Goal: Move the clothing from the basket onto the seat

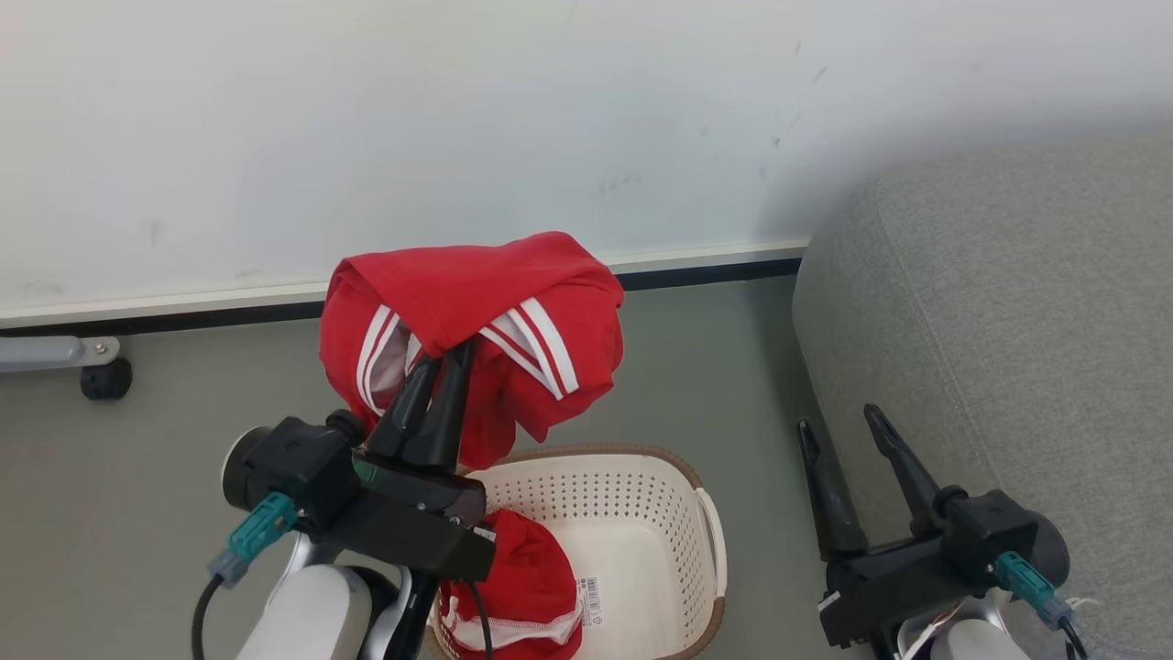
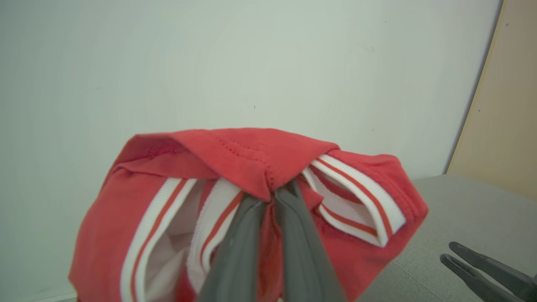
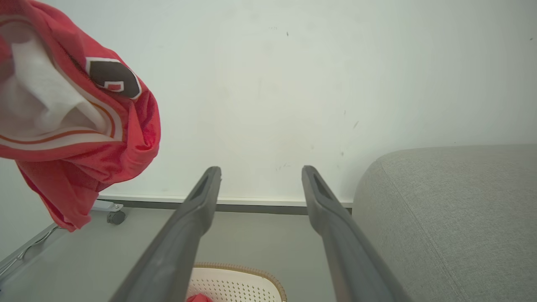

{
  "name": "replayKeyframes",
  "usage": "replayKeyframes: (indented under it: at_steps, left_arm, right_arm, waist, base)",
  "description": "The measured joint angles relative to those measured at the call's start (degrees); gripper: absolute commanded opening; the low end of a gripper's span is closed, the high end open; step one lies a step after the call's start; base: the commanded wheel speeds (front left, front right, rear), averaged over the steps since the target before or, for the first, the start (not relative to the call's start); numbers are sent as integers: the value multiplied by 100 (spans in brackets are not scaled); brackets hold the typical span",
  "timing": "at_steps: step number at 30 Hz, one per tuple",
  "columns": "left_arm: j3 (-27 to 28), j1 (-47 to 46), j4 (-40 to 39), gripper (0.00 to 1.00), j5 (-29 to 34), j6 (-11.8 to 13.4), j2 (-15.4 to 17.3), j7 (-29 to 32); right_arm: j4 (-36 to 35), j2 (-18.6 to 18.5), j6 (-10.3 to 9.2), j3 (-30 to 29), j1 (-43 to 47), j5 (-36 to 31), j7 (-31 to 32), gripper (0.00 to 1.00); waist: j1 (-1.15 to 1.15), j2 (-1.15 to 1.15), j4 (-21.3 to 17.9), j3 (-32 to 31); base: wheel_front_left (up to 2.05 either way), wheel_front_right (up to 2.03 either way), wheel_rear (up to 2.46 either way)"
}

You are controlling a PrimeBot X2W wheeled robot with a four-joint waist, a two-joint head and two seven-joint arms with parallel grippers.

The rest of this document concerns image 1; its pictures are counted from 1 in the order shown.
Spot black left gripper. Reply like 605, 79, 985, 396
312, 339, 497, 583

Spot paper label with barcode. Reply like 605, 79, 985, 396
576, 576, 606, 629

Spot grey fabric sofa seat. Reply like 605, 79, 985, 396
793, 128, 1173, 660

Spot teal plug left black cable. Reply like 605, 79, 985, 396
191, 492, 299, 660

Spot teal plug right black cable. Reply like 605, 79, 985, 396
994, 550, 1091, 660

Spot red garment double white stripes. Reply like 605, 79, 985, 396
319, 231, 626, 470

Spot black caster wheel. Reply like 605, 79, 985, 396
80, 357, 134, 402

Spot cream perforated laundry basket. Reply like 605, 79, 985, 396
426, 445, 729, 660

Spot teal plug black cable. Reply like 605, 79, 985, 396
994, 550, 1091, 660
191, 492, 299, 660

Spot grey metal frame leg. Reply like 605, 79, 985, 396
0, 335, 122, 374

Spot thin black left cable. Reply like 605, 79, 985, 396
469, 582, 496, 660

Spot red garment white trim band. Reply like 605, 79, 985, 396
438, 509, 585, 660

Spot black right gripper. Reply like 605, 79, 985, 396
799, 404, 995, 648

